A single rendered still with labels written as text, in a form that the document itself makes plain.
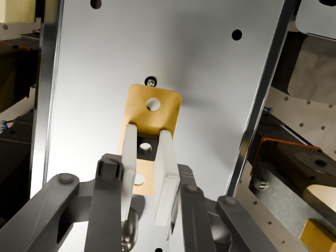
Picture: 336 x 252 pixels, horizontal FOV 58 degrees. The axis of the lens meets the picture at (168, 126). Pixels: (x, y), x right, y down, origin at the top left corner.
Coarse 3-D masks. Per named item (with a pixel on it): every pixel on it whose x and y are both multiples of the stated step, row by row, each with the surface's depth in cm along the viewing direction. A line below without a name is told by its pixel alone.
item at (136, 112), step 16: (128, 96) 21; (144, 96) 21; (160, 96) 21; (176, 96) 21; (128, 112) 21; (144, 112) 21; (160, 112) 21; (176, 112) 21; (144, 128) 22; (160, 128) 22; (144, 160) 22; (144, 176) 23; (144, 192) 23
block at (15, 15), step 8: (0, 0) 20; (8, 0) 20; (16, 0) 22; (24, 0) 23; (32, 0) 25; (40, 0) 28; (0, 8) 20; (8, 8) 21; (16, 8) 22; (24, 8) 23; (32, 8) 25; (40, 8) 28; (0, 16) 20; (8, 16) 21; (16, 16) 22; (24, 16) 24; (32, 16) 25; (40, 16) 28
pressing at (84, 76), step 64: (64, 0) 26; (128, 0) 27; (192, 0) 27; (256, 0) 27; (64, 64) 28; (128, 64) 28; (192, 64) 29; (256, 64) 29; (64, 128) 30; (192, 128) 31; (256, 128) 32
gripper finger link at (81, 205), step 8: (120, 160) 17; (80, 184) 14; (88, 184) 14; (80, 192) 14; (88, 192) 14; (72, 200) 13; (80, 200) 13; (88, 200) 14; (72, 208) 13; (80, 208) 14; (88, 208) 14; (64, 216) 13; (72, 216) 14; (80, 216) 14; (88, 216) 14
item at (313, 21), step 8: (304, 0) 28; (312, 0) 28; (304, 8) 28; (312, 8) 28; (320, 8) 28; (328, 8) 28; (296, 16) 28; (304, 16) 28; (312, 16) 28; (320, 16) 28; (328, 16) 28; (296, 24) 28; (304, 24) 28; (312, 24) 28; (320, 24) 28; (328, 24) 28; (304, 32) 29; (312, 32) 29; (320, 32) 29; (328, 32) 29
